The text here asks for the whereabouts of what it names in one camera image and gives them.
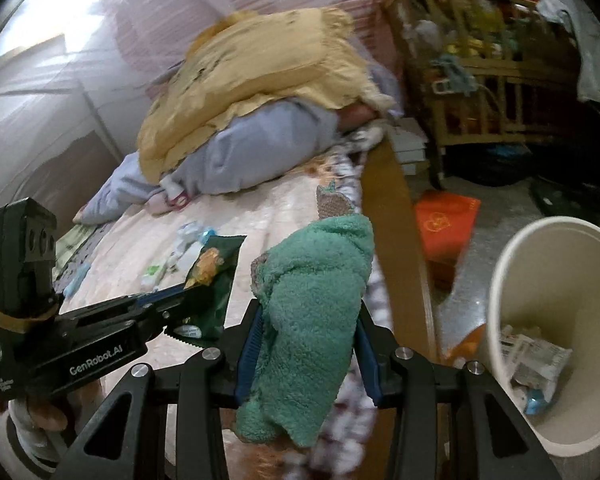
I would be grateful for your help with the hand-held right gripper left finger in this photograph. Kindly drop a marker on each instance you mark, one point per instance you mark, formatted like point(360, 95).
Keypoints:
point(247, 360)

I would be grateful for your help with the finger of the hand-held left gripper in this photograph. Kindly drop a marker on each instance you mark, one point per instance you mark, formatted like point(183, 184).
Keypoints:
point(155, 301)
point(172, 327)

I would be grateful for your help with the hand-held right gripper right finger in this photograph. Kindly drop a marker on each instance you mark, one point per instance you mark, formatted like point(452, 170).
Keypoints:
point(372, 370)

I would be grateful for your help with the green snack packet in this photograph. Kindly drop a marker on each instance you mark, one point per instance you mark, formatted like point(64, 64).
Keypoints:
point(215, 280)

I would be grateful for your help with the teal fluffy cloth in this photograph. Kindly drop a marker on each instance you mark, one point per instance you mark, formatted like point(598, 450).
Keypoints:
point(305, 320)

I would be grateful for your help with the white trash bin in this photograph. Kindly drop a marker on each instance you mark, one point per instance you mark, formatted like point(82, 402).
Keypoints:
point(580, 280)

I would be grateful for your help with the person's left hand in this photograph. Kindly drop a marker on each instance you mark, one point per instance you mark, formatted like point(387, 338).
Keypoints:
point(49, 416)

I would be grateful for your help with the white crumpled wrapper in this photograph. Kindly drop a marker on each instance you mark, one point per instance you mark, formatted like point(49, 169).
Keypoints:
point(160, 272)

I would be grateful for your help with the blue face mask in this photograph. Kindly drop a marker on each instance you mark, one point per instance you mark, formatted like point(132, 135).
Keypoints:
point(77, 280)

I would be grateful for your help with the pink rolled pouch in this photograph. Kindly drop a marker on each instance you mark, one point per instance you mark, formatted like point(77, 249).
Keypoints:
point(157, 206)

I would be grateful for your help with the orange wrapper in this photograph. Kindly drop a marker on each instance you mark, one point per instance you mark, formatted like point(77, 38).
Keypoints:
point(467, 342)

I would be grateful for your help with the green plaid cloth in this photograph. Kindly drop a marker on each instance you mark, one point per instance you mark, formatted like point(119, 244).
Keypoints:
point(75, 240)

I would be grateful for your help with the white pill bottle pink label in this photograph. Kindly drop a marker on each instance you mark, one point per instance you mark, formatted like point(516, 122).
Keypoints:
point(172, 190)

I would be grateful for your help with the pink textured blanket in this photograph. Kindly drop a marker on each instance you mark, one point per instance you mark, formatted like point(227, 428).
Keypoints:
point(280, 210)

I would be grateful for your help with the brown padded headboard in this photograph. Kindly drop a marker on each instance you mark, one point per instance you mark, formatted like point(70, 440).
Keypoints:
point(65, 175)

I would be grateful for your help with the red gift box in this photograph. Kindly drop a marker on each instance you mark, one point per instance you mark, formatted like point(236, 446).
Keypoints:
point(445, 230)

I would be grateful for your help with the crumpled white packets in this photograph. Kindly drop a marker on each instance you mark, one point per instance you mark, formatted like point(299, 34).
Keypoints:
point(535, 355)

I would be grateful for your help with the small blue wrapper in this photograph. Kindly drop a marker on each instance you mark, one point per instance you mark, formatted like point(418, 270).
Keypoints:
point(535, 402)

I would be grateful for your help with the brown knitted cloth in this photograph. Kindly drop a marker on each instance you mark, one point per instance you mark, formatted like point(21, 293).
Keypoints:
point(335, 205)

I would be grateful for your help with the grey-blue quilt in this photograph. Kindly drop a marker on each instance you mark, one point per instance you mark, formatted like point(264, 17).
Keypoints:
point(270, 140)

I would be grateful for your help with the stack of white boxes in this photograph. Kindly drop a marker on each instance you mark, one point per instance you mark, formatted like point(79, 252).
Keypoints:
point(410, 152)

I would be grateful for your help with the black bag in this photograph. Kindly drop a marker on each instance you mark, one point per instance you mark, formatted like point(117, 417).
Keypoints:
point(490, 165)

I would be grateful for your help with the yellow frilled blanket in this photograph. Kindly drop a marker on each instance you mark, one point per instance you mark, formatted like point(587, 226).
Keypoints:
point(260, 70)

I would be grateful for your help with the wooden crib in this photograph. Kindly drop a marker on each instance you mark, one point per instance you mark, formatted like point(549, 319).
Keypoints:
point(480, 85)

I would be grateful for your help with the grey-blue rag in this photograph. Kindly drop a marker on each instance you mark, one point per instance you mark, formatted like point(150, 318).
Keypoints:
point(452, 67)

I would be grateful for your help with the white plastic bag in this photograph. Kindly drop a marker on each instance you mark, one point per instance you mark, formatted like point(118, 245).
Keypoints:
point(595, 35)

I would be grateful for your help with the wooden bed frame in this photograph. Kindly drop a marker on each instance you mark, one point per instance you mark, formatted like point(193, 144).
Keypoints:
point(395, 230)

